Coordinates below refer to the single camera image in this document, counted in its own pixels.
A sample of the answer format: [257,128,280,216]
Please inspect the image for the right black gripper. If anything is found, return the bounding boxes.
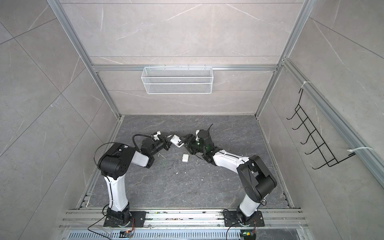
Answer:
[179,134,207,155]

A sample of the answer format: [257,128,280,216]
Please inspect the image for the white battery cover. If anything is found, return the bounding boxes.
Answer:
[182,154,189,163]

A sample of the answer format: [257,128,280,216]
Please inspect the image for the white remote control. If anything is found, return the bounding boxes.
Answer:
[170,135,184,148]

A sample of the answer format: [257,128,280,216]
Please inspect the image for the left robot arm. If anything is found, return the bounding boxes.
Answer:
[97,131,172,226]

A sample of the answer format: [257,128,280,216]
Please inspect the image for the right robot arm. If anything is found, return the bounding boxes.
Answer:
[181,130,277,224]

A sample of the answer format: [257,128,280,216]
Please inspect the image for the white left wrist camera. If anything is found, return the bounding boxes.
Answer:
[152,131,161,141]

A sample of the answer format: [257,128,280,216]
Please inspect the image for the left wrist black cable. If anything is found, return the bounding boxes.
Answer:
[132,133,154,152]

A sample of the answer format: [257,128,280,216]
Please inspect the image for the white wire mesh basket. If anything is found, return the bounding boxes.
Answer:
[141,67,214,95]

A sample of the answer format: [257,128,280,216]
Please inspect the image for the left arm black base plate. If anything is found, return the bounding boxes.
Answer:
[103,211,147,228]

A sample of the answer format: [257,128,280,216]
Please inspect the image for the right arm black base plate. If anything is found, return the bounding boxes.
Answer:
[222,210,265,227]

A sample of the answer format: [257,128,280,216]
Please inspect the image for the aluminium front rail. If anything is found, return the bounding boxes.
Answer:
[58,209,310,230]

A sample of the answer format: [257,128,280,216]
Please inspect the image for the black wire hook rack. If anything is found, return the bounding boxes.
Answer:
[286,89,356,170]

